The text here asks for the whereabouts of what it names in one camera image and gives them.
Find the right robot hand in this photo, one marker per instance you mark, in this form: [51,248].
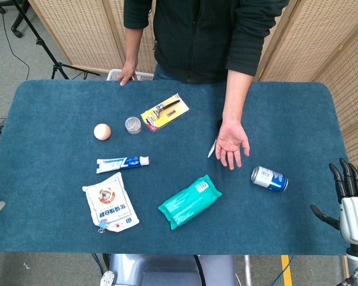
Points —
[355,214]

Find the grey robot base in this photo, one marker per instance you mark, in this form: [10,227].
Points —
[173,269]

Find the blue and silver can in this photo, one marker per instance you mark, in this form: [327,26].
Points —
[269,178]

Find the person in black jacket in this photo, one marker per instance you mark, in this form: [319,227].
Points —
[203,59]

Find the white pen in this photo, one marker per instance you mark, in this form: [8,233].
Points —
[211,149]

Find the teal wet wipes pack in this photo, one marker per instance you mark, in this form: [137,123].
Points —
[190,202]

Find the blue table cloth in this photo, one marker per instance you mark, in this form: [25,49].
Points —
[173,167]

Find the yellow razor blister pack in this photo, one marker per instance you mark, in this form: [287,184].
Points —
[164,112]

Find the white blue toothpaste tube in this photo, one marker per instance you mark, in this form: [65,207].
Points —
[122,164]

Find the clear round pin container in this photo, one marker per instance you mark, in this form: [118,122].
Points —
[133,125]

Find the white sugar bag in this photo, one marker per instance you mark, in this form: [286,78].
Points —
[110,202]

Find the blue binder clip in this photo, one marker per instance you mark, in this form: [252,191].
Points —
[102,227]

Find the orange ball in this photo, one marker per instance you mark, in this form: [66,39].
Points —
[102,131]

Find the white plastic basket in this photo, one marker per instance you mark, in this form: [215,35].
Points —
[116,75]

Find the black tripod stand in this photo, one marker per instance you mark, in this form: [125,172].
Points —
[44,44]

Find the black office chair base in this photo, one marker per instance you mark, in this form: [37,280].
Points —
[13,18]

